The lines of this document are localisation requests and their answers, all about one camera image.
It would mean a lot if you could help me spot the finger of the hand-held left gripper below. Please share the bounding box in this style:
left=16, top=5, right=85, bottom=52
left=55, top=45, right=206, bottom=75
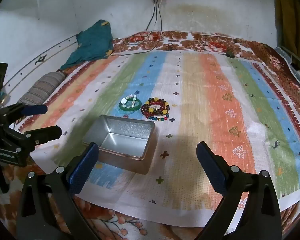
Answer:
left=0, top=103, right=48, bottom=125
left=14, top=125, right=62, bottom=153

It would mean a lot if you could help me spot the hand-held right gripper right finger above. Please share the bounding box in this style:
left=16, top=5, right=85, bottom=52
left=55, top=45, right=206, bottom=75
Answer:
left=195, top=141, right=283, bottom=240

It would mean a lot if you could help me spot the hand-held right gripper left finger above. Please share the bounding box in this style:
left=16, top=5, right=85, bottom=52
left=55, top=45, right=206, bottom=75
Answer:
left=16, top=142, right=100, bottom=240

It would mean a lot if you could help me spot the silver metal tin box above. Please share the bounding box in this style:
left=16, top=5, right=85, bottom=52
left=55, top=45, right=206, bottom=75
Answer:
left=82, top=115, right=157, bottom=175

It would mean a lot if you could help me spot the green jade bangle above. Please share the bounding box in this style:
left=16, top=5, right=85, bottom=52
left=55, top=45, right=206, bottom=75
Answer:
left=119, top=97, right=142, bottom=112

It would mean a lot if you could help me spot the dark red bead bracelet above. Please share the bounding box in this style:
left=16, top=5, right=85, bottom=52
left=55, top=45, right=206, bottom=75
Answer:
left=141, top=101, right=169, bottom=119

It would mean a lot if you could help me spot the amber bead bracelet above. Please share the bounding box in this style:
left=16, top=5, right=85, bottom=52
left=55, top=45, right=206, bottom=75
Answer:
left=146, top=96, right=168, bottom=113

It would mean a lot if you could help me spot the grey striped pillow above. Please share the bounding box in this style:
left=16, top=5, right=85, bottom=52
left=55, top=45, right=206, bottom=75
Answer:
left=16, top=71, right=67, bottom=105

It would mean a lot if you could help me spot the striped woven mat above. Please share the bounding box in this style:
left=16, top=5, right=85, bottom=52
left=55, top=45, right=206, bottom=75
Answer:
left=20, top=50, right=300, bottom=224

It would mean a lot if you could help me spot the teal cloth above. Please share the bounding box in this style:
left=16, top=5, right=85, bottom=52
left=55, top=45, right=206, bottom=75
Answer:
left=60, top=19, right=114, bottom=70

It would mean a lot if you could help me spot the clear plastic bin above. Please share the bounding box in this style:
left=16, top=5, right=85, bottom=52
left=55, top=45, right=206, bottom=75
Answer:
left=277, top=45, right=300, bottom=93

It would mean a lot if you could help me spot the yellow curtain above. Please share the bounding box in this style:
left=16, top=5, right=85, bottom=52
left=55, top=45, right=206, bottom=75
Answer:
left=275, top=0, right=300, bottom=48

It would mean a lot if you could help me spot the black power cable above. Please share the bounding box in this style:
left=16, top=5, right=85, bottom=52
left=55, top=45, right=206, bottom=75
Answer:
left=111, top=0, right=157, bottom=46
left=110, top=0, right=163, bottom=57

